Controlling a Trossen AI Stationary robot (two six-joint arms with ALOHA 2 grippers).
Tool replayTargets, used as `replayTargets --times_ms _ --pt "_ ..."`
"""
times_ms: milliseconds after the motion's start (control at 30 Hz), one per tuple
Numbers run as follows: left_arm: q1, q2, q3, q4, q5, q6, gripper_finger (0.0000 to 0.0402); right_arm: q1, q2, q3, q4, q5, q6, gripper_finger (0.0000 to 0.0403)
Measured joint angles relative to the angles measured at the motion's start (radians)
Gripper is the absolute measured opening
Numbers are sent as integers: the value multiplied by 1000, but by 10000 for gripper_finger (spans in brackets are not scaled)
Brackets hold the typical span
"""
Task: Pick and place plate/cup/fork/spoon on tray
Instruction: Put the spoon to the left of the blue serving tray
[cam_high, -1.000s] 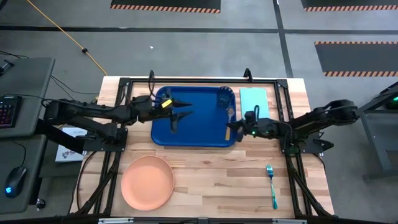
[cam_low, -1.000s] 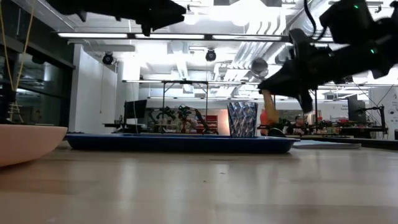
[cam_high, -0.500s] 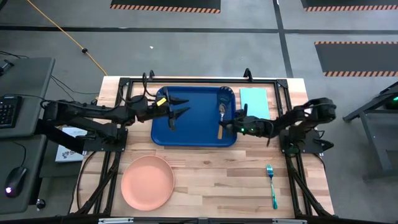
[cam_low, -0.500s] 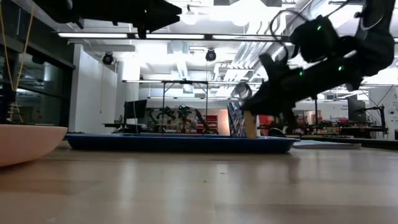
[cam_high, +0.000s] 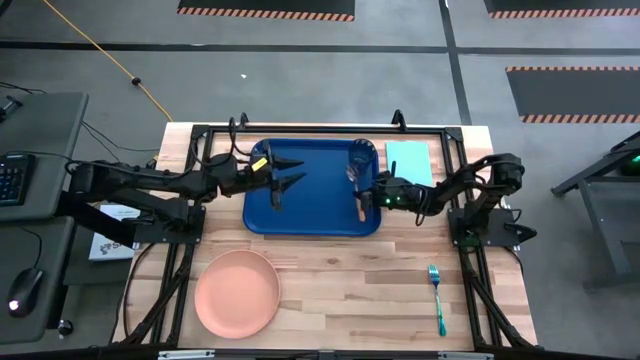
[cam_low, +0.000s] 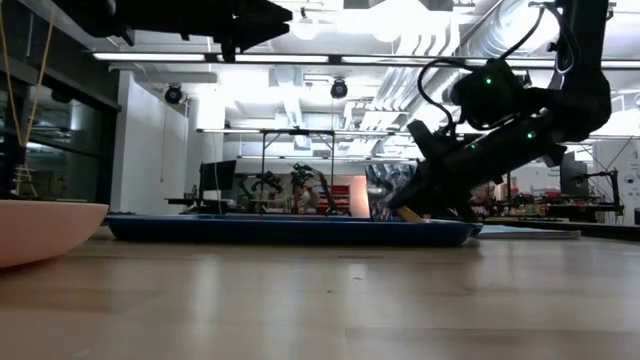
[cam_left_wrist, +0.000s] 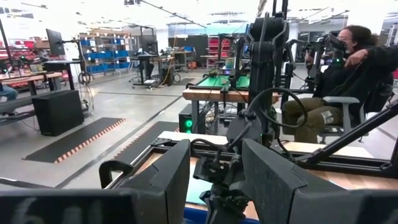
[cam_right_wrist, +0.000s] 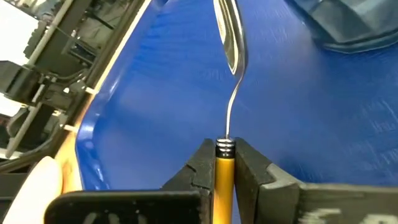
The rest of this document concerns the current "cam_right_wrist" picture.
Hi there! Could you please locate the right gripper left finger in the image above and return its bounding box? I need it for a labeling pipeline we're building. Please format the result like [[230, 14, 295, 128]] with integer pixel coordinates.
[[44, 138, 216, 224]]

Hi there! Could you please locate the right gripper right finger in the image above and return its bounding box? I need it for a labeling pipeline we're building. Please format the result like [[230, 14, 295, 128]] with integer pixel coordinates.
[[235, 137, 398, 224]]

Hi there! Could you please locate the yellow-handled metal spoon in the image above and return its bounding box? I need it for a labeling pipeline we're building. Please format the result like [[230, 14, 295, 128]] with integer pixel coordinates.
[[212, 0, 249, 224]]

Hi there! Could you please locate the blue plastic tray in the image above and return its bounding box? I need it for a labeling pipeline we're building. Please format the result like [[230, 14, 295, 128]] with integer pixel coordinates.
[[75, 0, 398, 224]]

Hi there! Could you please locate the peach round plate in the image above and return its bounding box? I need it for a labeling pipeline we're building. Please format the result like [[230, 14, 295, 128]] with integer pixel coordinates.
[[2, 155, 64, 224]]

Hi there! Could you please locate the blue faceted cup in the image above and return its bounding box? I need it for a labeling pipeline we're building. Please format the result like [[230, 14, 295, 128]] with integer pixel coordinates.
[[290, 0, 398, 54]]

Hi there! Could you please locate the black metal table frame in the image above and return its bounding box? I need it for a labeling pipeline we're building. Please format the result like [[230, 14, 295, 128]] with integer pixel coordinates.
[[0, 0, 153, 200]]

